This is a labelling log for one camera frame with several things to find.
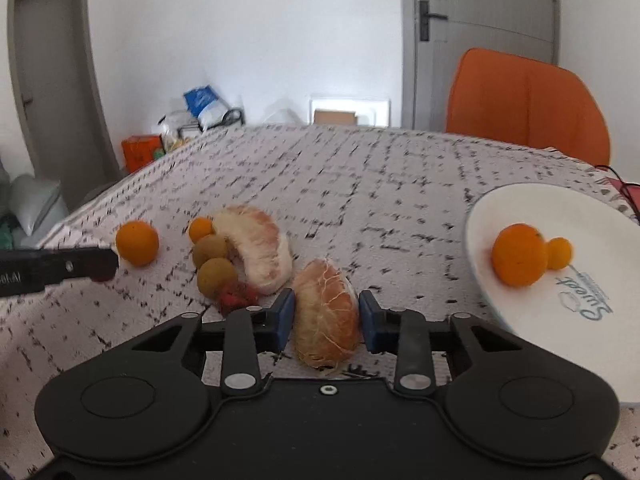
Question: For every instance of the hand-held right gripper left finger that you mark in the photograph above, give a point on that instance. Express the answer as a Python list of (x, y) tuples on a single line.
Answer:
[(285, 317)]

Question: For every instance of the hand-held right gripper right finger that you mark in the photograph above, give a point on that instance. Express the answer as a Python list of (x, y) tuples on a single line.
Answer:
[(367, 320)]

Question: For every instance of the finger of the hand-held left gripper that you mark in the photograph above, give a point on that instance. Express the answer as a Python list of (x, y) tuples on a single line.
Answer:
[(75, 262)]

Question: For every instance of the fibrous peeled pomelo segment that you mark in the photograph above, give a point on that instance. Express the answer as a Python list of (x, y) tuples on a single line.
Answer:
[(327, 310)]

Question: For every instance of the medium orange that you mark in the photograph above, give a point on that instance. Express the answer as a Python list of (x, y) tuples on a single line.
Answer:
[(137, 243)]

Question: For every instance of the large pink pomelo segment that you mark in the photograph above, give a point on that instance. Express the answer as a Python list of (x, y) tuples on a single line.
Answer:
[(260, 245)]

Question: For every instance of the small kumquat orange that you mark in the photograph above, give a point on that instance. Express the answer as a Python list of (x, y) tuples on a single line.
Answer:
[(560, 253), (201, 228)]

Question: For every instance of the white ceramic plate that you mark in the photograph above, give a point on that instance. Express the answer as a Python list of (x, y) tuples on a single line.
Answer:
[(600, 230)]

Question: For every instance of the red lychee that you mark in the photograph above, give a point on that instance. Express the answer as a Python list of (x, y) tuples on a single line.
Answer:
[(235, 299)]

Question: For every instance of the lower brown kiwi fruit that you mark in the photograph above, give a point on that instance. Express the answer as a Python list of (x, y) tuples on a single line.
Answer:
[(216, 275)]

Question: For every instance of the brown kiwi fruit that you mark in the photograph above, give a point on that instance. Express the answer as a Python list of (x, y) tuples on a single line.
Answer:
[(210, 250), (216, 275)]

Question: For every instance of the upper brown kiwi fruit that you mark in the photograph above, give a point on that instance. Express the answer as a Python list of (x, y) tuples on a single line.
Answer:
[(210, 250)]

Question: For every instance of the orange cardboard box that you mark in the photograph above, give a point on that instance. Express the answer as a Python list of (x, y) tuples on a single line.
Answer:
[(142, 152)]

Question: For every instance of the grey patterned tablecloth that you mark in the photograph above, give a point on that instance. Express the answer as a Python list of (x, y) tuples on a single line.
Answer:
[(375, 185)]

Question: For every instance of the large orange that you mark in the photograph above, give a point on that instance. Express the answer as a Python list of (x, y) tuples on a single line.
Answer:
[(517, 255)]

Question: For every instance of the plain grey door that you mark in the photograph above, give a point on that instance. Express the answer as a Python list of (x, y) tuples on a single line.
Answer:
[(55, 85)]

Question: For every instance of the clear plastic bag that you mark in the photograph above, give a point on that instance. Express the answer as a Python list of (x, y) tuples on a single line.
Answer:
[(282, 112)]

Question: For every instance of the brown cardboard piece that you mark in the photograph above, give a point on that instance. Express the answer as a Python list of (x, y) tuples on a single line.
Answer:
[(335, 117)]

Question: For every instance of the blue and white bag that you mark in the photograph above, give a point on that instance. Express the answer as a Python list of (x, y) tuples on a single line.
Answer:
[(205, 102)]

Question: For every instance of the white framed cardboard box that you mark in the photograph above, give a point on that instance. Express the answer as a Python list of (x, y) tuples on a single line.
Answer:
[(350, 102)]

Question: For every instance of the orange chair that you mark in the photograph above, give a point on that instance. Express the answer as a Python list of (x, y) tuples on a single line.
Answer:
[(525, 100)]

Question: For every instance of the red and orange printed mat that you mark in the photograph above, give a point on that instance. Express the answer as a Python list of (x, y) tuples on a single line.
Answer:
[(631, 197)]

